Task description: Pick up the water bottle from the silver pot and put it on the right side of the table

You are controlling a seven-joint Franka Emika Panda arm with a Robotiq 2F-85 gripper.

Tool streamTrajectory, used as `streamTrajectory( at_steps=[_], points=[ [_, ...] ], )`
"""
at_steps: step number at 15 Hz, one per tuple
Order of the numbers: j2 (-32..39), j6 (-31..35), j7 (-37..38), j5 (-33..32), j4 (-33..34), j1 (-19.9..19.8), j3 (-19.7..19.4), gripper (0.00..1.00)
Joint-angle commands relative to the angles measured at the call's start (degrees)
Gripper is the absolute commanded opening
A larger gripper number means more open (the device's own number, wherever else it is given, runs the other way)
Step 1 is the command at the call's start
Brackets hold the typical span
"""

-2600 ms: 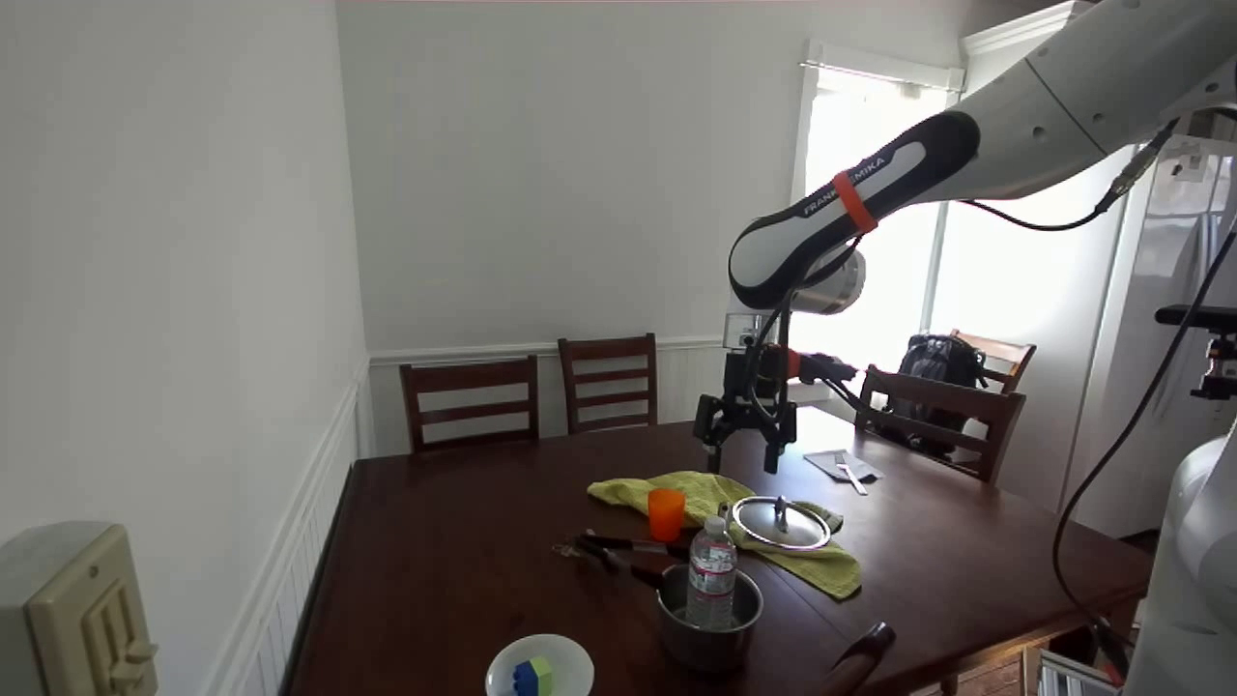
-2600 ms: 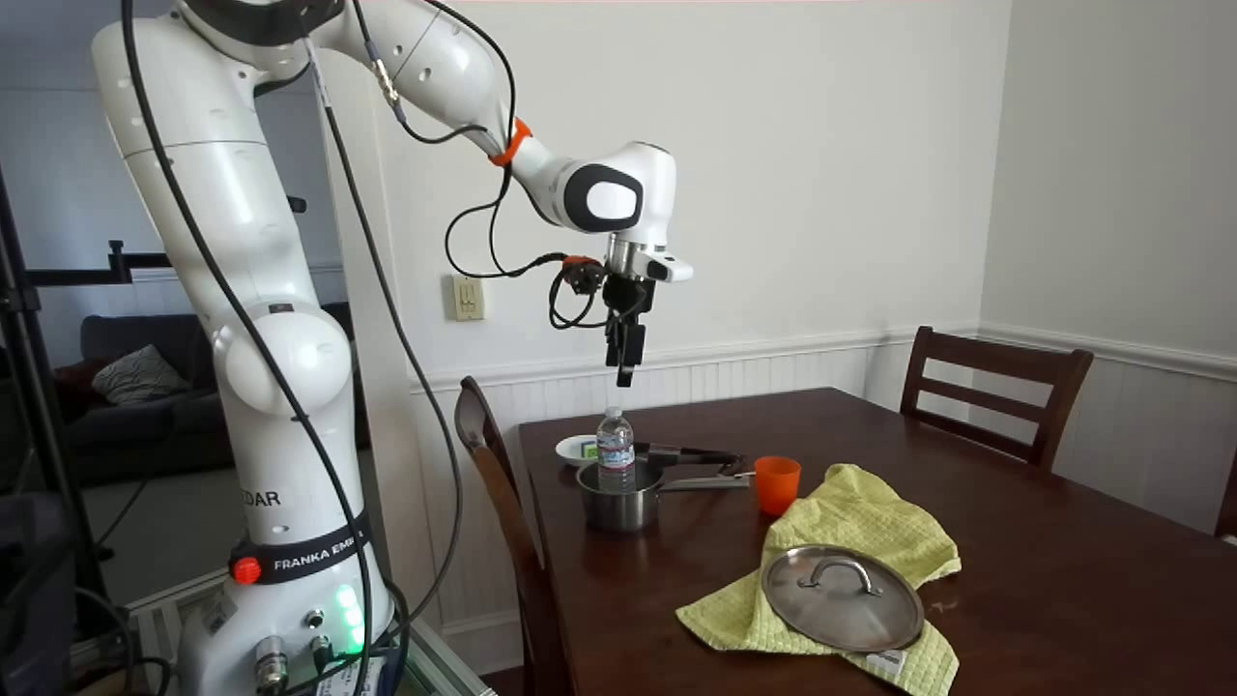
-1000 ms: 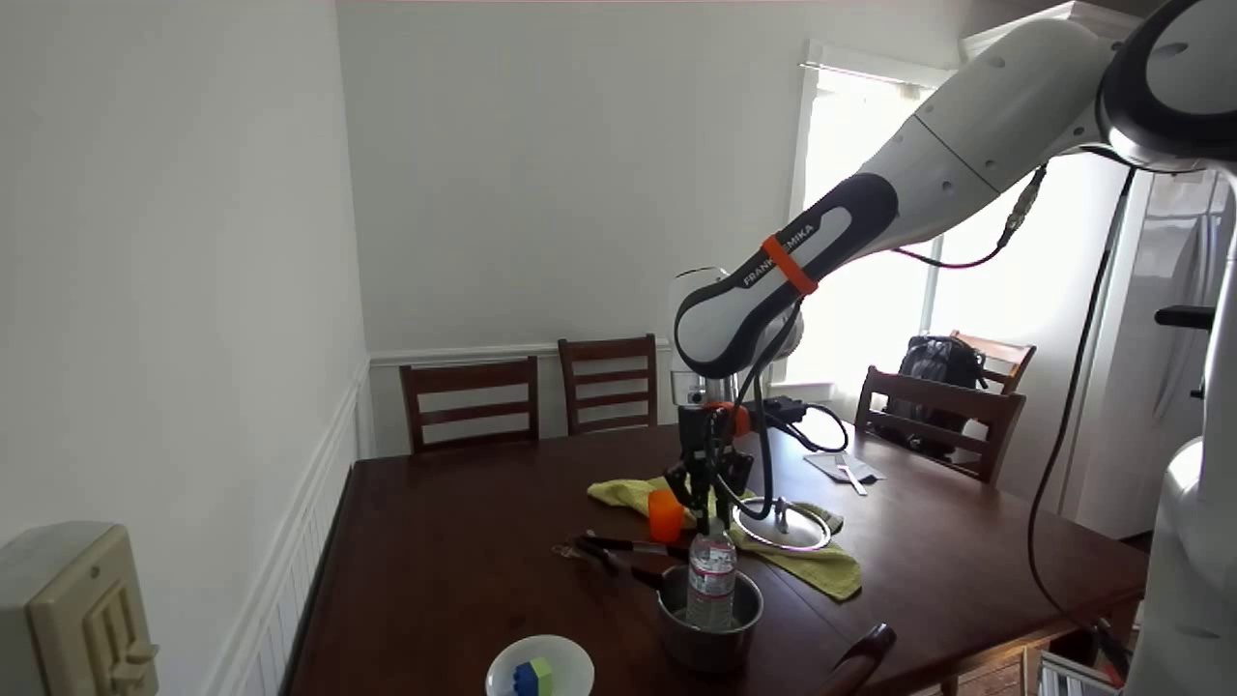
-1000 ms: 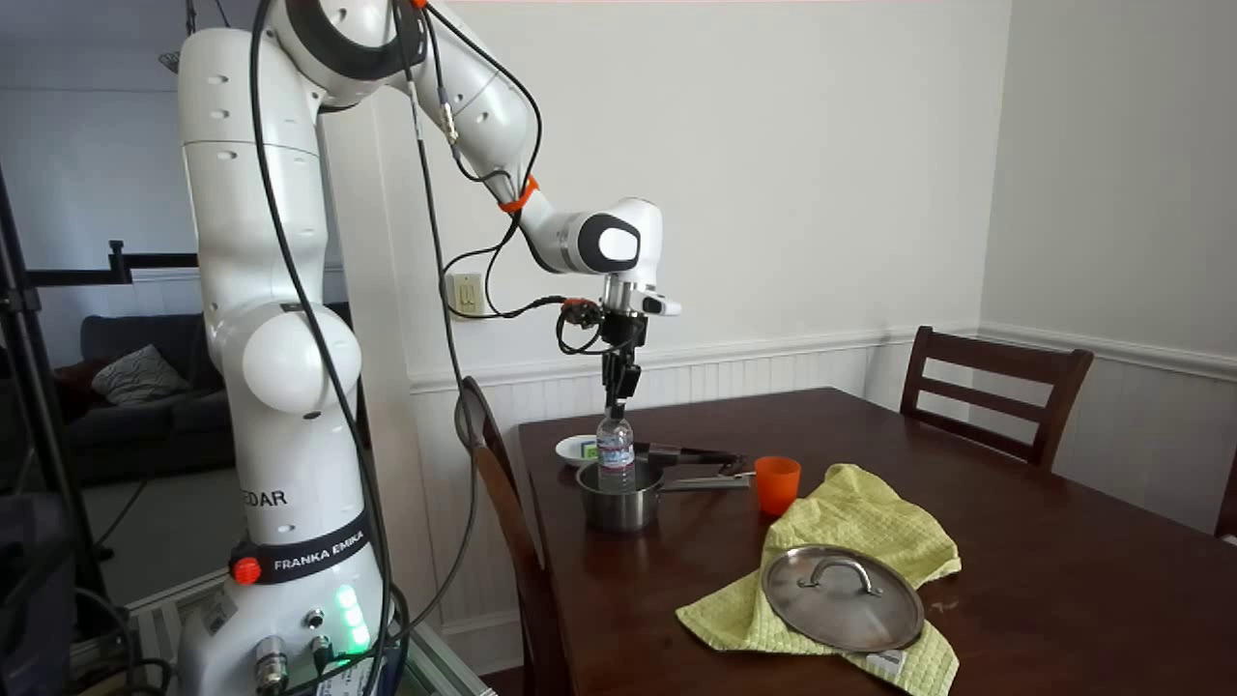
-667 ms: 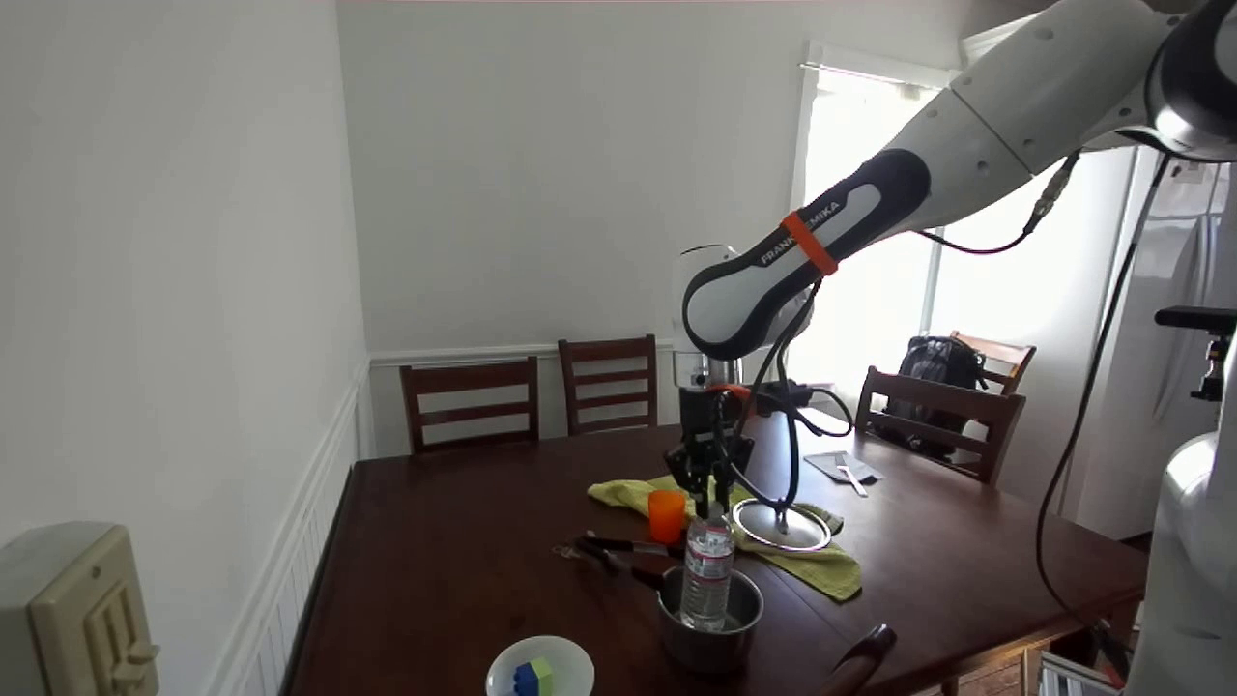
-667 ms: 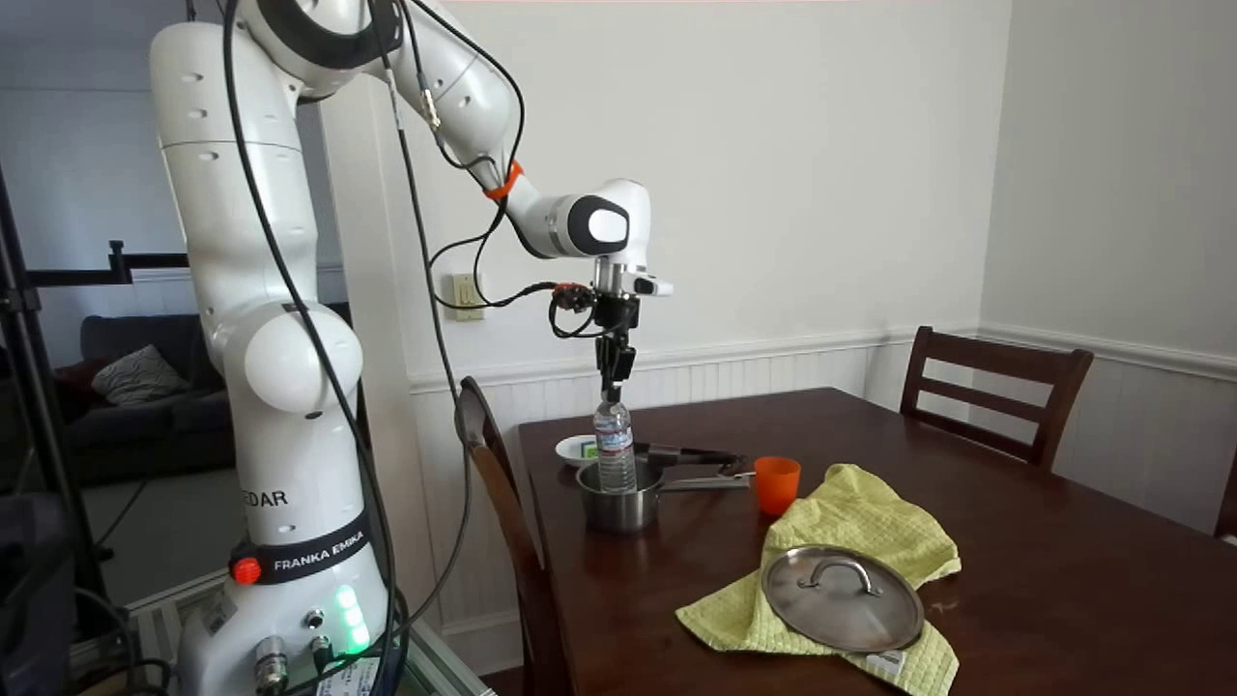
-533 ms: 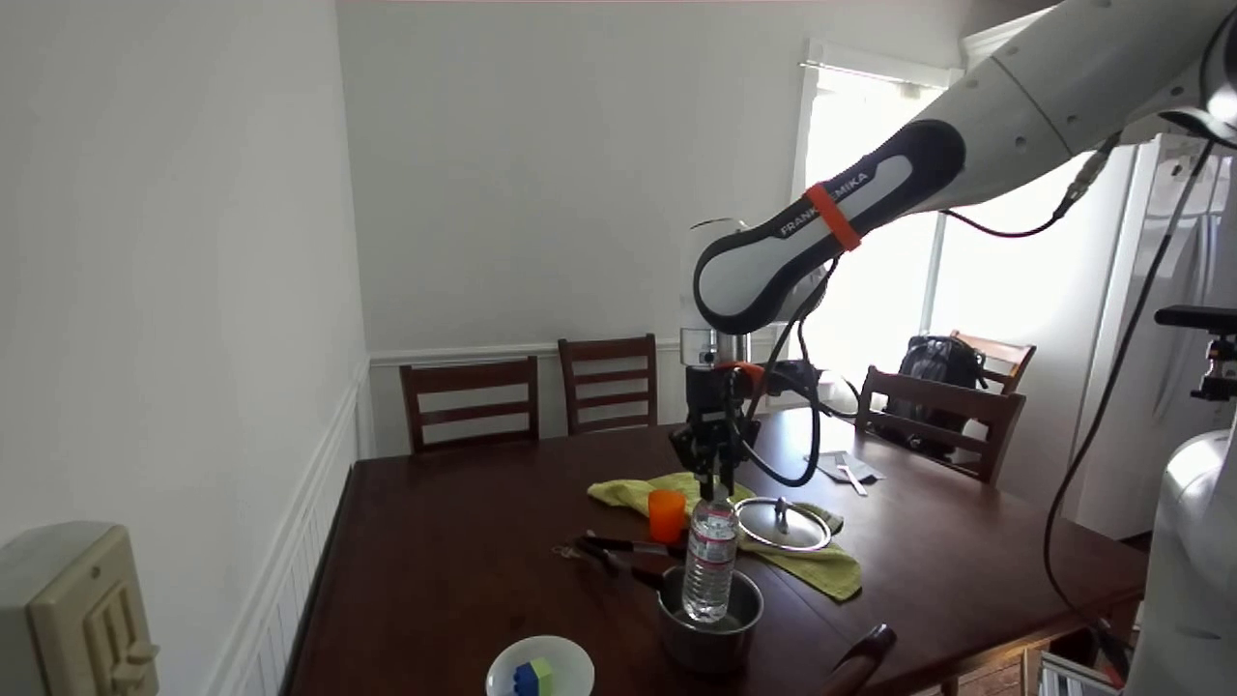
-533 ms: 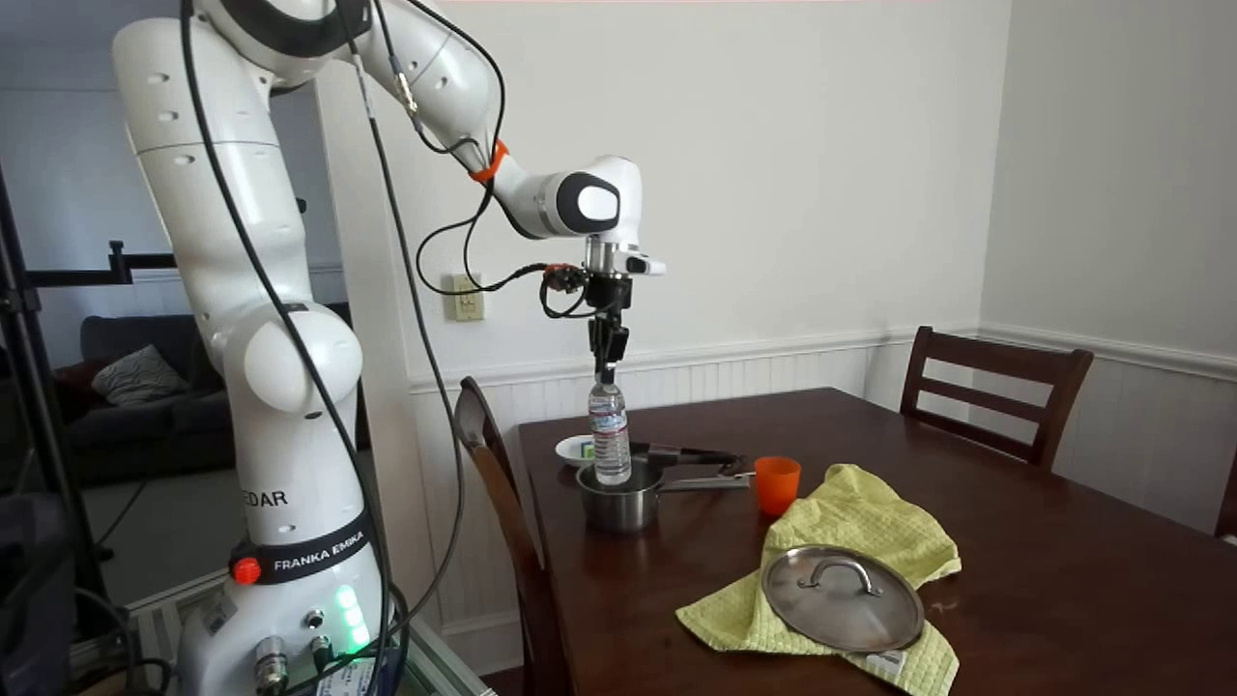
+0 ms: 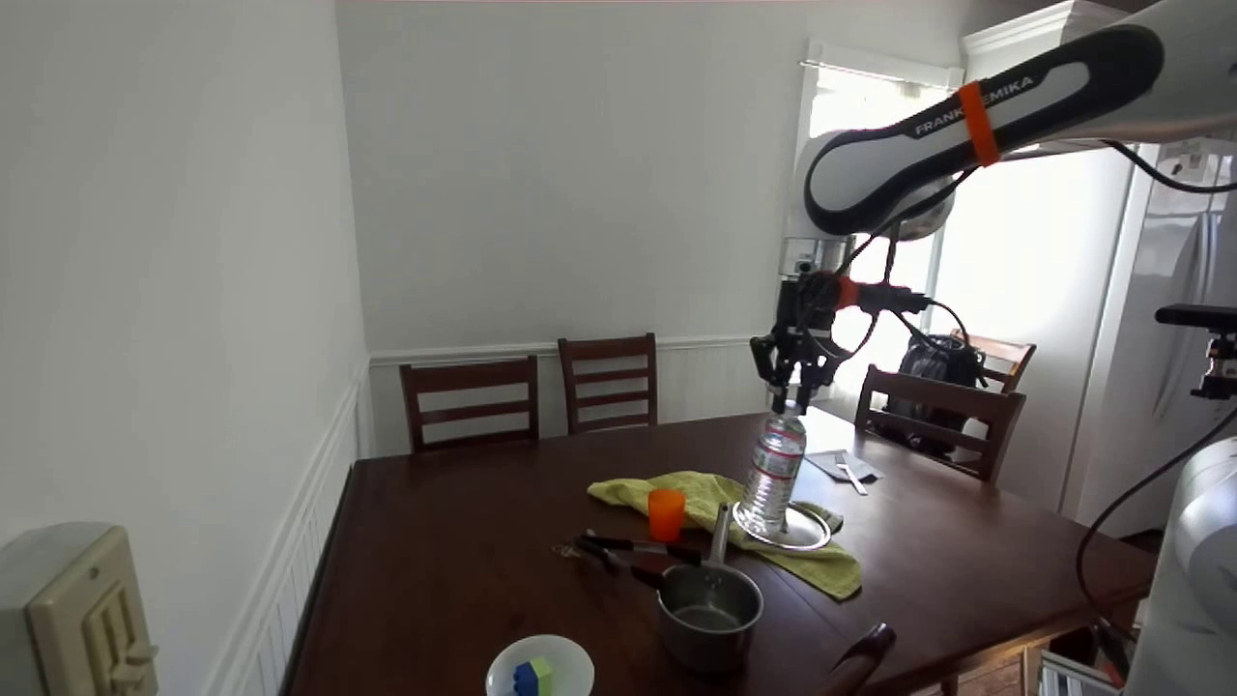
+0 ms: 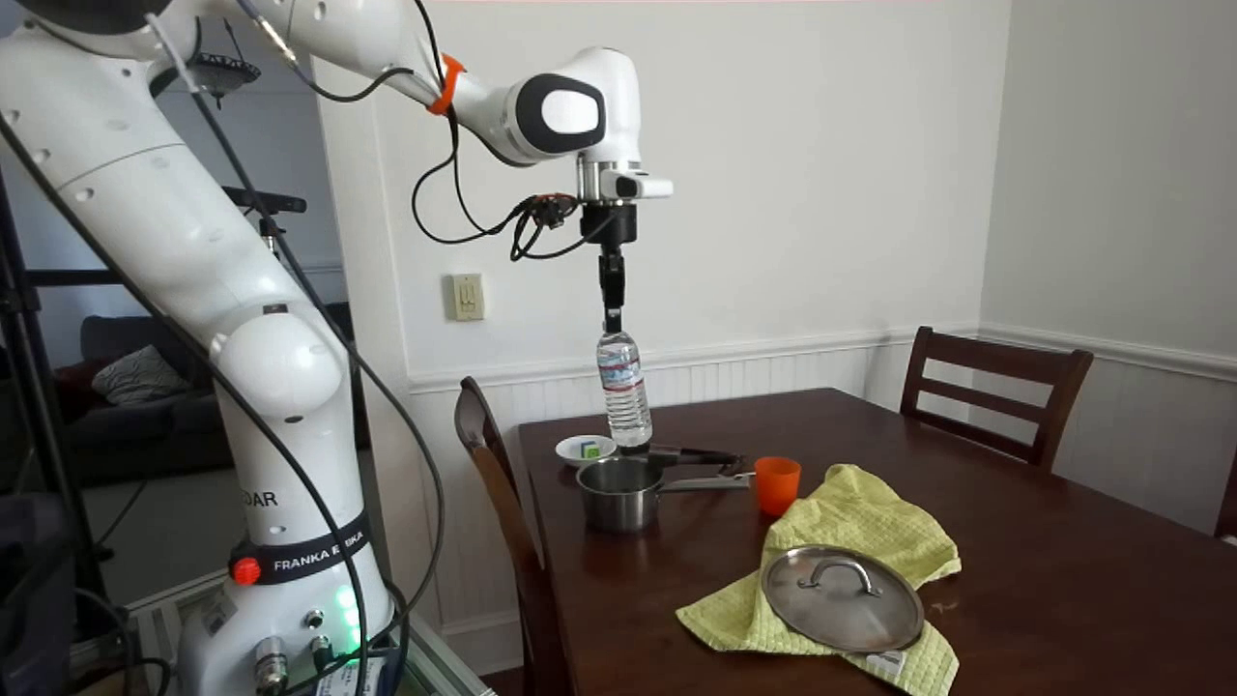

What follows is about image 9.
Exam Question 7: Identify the white refrigerator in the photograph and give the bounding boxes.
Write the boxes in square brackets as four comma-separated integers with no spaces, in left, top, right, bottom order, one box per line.
[1061,134,1237,542]

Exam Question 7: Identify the beige wall switch box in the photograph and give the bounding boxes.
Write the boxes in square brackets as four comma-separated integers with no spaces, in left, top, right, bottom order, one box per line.
[0,516,165,696]

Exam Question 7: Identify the white paper card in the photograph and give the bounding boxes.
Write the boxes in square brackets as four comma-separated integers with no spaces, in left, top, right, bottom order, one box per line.
[803,445,882,496]

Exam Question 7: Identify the silver pot with dark handle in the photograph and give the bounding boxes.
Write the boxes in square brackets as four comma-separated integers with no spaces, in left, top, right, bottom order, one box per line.
[562,531,769,680]

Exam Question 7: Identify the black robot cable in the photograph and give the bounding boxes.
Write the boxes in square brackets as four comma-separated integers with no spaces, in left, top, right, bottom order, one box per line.
[825,134,1237,650]

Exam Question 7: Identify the black bag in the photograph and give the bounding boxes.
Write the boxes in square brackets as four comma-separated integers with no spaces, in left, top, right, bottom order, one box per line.
[898,332,995,453]

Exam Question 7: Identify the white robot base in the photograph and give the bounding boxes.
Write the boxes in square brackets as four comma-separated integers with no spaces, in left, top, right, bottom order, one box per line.
[1126,433,1237,696]

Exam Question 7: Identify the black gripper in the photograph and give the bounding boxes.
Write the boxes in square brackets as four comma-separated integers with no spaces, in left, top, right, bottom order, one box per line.
[749,264,856,417]

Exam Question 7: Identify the dark wooden chair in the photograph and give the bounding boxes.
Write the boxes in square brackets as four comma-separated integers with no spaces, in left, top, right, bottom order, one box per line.
[397,350,546,460]
[558,332,661,439]
[856,362,1032,487]

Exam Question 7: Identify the light brown wooden chair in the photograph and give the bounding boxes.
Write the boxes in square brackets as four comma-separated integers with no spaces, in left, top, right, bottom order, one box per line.
[959,329,1040,397]

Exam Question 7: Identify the black utensil on table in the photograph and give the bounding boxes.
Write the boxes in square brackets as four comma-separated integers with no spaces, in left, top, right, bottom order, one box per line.
[826,617,903,696]

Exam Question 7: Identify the orange plastic cup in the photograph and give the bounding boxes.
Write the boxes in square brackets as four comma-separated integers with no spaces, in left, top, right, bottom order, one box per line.
[646,483,693,549]

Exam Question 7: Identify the black camera on stand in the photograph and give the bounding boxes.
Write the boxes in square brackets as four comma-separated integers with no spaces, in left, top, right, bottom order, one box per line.
[1151,300,1237,403]

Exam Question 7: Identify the orange strap on arm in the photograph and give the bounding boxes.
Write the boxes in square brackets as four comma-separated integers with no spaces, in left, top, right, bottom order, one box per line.
[956,76,1004,170]

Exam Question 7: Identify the clear plastic water bottle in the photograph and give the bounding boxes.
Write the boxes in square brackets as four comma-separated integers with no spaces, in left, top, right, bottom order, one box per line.
[740,403,811,542]

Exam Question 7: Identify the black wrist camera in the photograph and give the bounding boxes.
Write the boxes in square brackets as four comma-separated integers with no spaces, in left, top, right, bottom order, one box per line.
[836,269,937,322]

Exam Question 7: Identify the yellow cloth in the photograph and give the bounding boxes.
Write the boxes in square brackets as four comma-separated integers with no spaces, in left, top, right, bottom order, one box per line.
[584,469,871,607]

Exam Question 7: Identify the glass pot lid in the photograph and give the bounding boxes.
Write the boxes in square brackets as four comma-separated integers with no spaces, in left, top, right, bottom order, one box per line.
[726,489,848,559]

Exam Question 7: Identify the bright window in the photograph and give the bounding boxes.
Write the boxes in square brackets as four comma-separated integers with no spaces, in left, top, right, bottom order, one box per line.
[785,54,963,421]

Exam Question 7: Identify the white bowl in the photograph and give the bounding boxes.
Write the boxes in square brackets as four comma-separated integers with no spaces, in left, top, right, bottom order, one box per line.
[483,631,601,696]

